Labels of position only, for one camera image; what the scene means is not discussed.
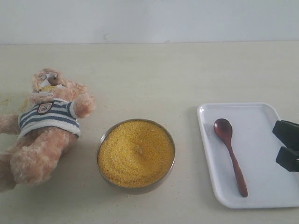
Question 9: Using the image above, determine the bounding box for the dark red wooden spoon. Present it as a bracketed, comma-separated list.
[214, 118, 249, 197]

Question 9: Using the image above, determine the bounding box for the plush teddy bear striped shirt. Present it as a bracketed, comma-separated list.
[0, 68, 96, 192]

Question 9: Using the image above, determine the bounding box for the white rectangular plastic tray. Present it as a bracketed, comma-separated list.
[197, 102, 299, 209]

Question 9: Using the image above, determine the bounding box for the yellow millet grain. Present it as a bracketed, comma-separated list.
[97, 120, 175, 188]

